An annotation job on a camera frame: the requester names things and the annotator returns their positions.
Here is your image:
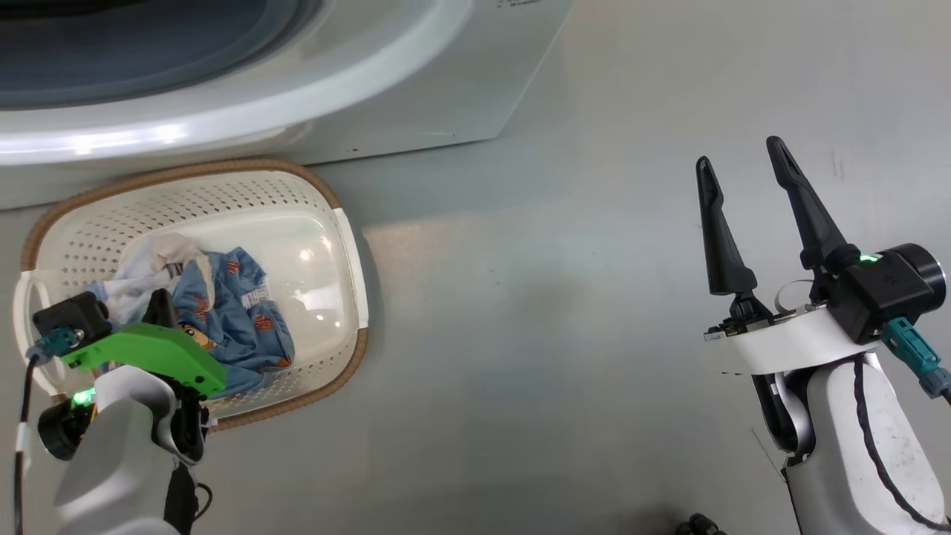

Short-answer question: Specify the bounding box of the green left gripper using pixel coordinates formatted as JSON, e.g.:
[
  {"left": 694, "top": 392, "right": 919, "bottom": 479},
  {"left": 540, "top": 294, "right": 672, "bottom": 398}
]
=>
[{"left": 61, "top": 288, "right": 227, "bottom": 398}]

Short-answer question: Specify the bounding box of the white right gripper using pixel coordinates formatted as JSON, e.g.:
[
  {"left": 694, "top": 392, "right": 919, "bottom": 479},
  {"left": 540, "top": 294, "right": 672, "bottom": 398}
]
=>
[{"left": 695, "top": 136, "right": 885, "bottom": 376}]

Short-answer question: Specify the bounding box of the white cream cloth garment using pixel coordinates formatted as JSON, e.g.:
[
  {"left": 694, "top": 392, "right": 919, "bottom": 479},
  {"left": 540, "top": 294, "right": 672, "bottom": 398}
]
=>
[{"left": 111, "top": 233, "right": 216, "bottom": 324}]

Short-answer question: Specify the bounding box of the blue bear-print pyjama garment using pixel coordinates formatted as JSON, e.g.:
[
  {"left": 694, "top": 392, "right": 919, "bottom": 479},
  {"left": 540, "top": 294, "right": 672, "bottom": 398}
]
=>
[{"left": 88, "top": 247, "right": 296, "bottom": 398}]

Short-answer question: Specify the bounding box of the white basket with brown rim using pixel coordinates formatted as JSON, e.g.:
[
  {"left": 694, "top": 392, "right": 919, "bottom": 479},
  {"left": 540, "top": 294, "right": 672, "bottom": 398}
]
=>
[{"left": 13, "top": 158, "right": 370, "bottom": 433}]

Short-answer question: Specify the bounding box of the grey rubber door seal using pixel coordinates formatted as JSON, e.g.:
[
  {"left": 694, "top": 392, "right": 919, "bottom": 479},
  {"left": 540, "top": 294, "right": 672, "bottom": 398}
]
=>
[{"left": 0, "top": 0, "right": 324, "bottom": 112}]

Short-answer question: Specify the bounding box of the white front-load washing machine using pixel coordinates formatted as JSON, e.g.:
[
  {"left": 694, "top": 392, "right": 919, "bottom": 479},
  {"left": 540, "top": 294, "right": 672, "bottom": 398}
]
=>
[{"left": 0, "top": 0, "right": 573, "bottom": 211}]

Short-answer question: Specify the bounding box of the left camera cable teal plug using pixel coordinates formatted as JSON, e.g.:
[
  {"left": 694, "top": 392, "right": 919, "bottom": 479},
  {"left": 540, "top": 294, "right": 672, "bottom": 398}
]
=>
[{"left": 13, "top": 327, "right": 84, "bottom": 535}]

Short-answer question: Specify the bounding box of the camera cable teal plug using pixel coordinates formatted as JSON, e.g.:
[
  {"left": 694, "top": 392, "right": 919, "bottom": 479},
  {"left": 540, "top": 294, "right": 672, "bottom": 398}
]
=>
[
  {"left": 880, "top": 317, "right": 951, "bottom": 406},
  {"left": 13, "top": 327, "right": 84, "bottom": 535}
]

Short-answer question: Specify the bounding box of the right camera cable teal plug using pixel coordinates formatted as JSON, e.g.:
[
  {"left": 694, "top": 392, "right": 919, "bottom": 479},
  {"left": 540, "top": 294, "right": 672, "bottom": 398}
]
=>
[{"left": 880, "top": 317, "right": 951, "bottom": 406}]

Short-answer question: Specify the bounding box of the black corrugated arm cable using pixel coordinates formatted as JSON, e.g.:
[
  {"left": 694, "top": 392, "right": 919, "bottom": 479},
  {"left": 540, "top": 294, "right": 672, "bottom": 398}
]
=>
[{"left": 851, "top": 355, "right": 951, "bottom": 532}]

